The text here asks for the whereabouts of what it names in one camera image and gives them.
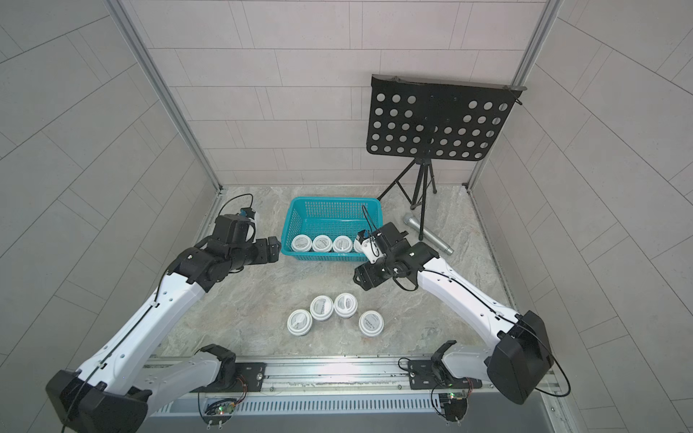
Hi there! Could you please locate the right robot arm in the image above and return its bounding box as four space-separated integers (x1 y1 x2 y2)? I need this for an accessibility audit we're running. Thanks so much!
353 243 555 405

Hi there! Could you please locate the silver metal cylinder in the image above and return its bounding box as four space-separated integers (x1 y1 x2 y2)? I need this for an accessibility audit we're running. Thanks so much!
402 213 454 255

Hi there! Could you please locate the circuit board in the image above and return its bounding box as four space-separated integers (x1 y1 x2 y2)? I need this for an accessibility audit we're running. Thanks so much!
439 393 468 423
202 398 237 430

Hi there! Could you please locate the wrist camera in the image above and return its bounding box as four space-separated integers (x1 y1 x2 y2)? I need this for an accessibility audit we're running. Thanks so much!
212 207 256 245
354 222 411 263

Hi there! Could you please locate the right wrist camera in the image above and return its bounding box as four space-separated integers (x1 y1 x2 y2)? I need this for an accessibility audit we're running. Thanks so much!
354 222 411 263

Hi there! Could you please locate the teal plastic basket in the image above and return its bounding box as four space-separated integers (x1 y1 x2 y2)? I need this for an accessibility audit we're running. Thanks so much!
281 197 384 263

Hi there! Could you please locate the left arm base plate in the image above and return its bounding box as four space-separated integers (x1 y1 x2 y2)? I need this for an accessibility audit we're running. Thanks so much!
193 363 267 393

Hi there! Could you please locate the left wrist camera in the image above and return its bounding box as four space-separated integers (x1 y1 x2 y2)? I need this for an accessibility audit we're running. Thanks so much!
212 207 256 245

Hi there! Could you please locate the left circuit board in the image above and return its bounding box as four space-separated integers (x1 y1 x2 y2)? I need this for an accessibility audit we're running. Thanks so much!
202 398 237 430

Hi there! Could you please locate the black perforated music stand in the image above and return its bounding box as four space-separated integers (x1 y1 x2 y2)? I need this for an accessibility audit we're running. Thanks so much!
366 75 527 239

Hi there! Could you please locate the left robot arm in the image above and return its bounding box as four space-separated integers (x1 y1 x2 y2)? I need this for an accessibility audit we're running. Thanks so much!
46 236 281 432

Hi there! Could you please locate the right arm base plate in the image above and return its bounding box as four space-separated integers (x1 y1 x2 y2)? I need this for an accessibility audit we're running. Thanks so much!
398 357 483 391

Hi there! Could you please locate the aluminium mounting rail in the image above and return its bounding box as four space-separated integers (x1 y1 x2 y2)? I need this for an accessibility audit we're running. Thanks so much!
105 354 561 402

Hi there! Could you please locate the right circuit board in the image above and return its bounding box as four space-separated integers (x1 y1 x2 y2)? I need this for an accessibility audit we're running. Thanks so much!
439 393 468 423

